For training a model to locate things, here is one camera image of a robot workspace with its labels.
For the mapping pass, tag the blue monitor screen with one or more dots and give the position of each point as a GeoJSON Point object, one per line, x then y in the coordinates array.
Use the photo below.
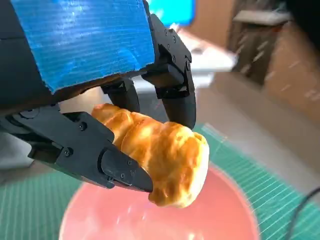
{"type": "Point", "coordinates": [175, 11]}

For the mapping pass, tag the green cutting mat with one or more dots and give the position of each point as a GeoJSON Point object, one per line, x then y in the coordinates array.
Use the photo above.
{"type": "Point", "coordinates": [270, 190]}

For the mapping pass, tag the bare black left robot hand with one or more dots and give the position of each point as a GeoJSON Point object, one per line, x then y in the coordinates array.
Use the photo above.
{"type": "Point", "coordinates": [75, 37]}

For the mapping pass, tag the pink bowl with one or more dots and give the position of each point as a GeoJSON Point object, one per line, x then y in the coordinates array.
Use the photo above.
{"type": "Point", "coordinates": [150, 220]}

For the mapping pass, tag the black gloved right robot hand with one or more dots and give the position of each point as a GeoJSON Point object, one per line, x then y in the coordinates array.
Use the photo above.
{"type": "Point", "coordinates": [307, 17]}

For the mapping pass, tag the white desk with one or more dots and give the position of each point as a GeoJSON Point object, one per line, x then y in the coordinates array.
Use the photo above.
{"type": "Point", "coordinates": [212, 57]}

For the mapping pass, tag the brown cardboard box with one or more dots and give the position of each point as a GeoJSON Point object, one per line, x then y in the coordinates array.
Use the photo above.
{"type": "Point", "coordinates": [287, 75]}

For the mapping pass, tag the long striped toy bread loaf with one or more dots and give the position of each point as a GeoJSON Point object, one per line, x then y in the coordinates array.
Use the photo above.
{"type": "Point", "coordinates": [165, 155]}

